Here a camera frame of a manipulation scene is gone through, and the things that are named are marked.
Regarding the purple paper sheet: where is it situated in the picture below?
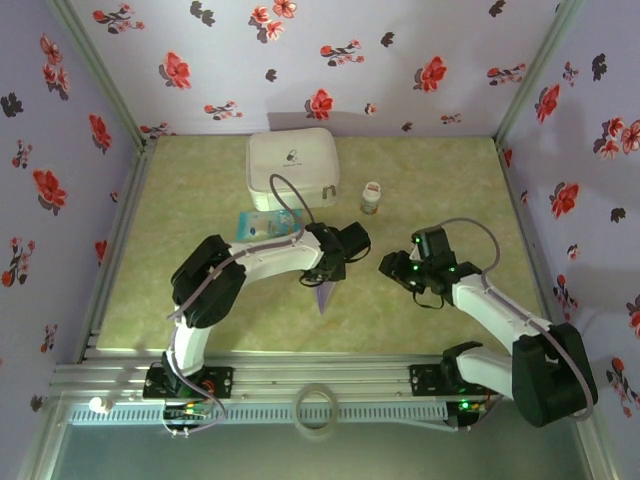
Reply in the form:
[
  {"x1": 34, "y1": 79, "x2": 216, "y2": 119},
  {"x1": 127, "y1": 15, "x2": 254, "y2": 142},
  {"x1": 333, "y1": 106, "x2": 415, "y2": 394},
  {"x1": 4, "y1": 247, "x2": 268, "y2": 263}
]
[{"x1": 312, "y1": 280, "x2": 337, "y2": 315}]

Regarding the white pill bottle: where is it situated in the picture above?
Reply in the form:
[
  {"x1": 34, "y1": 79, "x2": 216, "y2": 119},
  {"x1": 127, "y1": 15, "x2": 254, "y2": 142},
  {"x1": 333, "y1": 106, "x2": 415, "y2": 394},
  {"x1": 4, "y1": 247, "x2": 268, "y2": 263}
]
[{"x1": 359, "y1": 180, "x2": 383, "y2": 217}]

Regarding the blue wet wipes packet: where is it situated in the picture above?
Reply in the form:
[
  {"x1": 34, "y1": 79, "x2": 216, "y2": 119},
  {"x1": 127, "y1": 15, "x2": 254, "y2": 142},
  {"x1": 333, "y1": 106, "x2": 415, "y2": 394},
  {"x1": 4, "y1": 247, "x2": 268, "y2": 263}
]
[{"x1": 237, "y1": 209, "x2": 304, "y2": 242}]

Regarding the white zip case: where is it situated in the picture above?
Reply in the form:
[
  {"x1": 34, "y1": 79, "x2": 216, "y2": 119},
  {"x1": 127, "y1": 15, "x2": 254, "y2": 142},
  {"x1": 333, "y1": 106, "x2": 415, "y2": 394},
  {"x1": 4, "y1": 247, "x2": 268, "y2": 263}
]
[{"x1": 243, "y1": 126, "x2": 343, "y2": 213}]

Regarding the clear tape roll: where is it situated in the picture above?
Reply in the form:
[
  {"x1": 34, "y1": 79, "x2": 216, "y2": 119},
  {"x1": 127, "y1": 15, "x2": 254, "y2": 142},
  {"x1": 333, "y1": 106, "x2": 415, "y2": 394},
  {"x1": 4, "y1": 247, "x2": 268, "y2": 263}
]
[{"x1": 293, "y1": 383, "x2": 343, "y2": 442}]

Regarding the grey right arm cable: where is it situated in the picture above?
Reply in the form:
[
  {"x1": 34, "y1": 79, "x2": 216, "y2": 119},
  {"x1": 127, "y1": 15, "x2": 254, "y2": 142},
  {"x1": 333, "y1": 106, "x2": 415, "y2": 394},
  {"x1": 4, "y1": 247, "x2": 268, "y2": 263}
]
[{"x1": 442, "y1": 217, "x2": 600, "y2": 434}]

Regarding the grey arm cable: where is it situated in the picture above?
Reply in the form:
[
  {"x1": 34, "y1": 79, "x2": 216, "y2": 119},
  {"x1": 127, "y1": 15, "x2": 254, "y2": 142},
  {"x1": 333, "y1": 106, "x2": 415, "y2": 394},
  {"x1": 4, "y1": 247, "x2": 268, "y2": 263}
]
[
  {"x1": 442, "y1": 217, "x2": 600, "y2": 434},
  {"x1": 166, "y1": 173, "x2": 319, "y2": 439}
]

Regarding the long aluminium frame rail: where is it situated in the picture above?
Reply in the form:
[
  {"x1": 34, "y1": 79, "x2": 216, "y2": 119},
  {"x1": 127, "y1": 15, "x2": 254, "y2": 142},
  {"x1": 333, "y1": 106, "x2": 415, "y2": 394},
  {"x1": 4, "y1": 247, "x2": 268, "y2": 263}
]
[{"x1": 48, "y1": 355, "x2": 600, "y2": 401}]

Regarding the grey left arm cable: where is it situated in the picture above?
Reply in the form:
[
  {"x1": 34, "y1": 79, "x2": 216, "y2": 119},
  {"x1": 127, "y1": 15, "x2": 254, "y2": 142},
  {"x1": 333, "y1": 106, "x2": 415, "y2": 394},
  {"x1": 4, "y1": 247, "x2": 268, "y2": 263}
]
[{"x1": 166, "y1": 173, "x2": 319, "y2": 439}]

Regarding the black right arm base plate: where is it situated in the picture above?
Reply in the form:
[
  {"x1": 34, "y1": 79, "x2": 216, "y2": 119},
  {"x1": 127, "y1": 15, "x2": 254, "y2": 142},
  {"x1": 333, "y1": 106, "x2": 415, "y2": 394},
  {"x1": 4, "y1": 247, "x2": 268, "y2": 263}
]
[{"x1": 408, "y1": 363, "x2": 501, "y2": 400}]

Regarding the aluminium side rail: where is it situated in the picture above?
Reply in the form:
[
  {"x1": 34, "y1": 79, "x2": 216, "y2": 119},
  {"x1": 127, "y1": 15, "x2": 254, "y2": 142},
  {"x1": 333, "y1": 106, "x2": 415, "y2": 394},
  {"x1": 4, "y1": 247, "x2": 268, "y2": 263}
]
[
  {"x1": 73, "y1": 137, "x2": 162, "y2": 365},
  {"x1": 494, "y1": 137, "x2": 571, "y2": 360}
]

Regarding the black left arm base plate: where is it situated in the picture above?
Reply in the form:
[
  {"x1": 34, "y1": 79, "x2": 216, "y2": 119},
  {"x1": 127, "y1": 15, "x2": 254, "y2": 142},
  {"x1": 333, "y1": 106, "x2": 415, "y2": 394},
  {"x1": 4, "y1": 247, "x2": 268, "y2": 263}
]
[{"x1": 143, "y1": 366, "x2": 235, "y2": 400}]

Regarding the grey slotted cable duct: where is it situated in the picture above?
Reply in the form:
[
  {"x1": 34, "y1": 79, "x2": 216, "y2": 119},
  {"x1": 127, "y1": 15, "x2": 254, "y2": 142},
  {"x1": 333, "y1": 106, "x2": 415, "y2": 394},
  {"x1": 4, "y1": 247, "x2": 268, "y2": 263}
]
[{"x1": 66, "y1": 402, "x2": 450, "y2": 427}]

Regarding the aluminium corner post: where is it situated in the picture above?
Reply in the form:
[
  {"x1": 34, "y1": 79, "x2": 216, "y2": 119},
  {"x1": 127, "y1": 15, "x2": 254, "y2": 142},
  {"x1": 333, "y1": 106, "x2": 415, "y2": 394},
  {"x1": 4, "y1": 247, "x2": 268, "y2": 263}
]
[
  {"x1": 45, "y1": 0, "x2": 149, "y2": 147},
  {"x1": 493, "y1": 0, "x2": 587, "y2": 142}
]

